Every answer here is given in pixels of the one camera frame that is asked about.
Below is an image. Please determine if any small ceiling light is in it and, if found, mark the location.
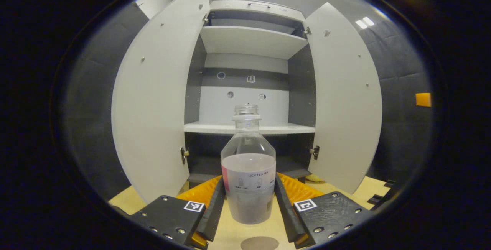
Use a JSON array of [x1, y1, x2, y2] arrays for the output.
[[355, 16, 375, 29]]

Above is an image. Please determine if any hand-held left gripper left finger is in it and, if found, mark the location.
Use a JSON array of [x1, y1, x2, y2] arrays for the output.
[[129, 175, 226, 248]]

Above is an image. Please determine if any round brown coaster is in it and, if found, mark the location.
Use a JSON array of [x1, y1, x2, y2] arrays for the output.
[[241, 236, 279, 250]]

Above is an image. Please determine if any black backdrop cloth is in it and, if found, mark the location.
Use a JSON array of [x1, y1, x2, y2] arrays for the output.
[[63, 1, 434, 204]]

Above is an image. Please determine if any clear plastic bottle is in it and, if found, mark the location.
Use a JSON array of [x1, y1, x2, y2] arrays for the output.
[[221, 104, 277, 225]]

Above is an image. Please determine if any black plastic part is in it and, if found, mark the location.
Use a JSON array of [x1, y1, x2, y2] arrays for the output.
[[368, 179, 399, 206]]

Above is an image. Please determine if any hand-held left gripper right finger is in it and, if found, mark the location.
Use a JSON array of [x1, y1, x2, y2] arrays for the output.
[[274, 172, 374, 248]]

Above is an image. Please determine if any grey cabinet door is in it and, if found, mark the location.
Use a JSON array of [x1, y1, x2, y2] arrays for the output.
[[304, 2, 383, 195], [111, 0, 211, 204]]

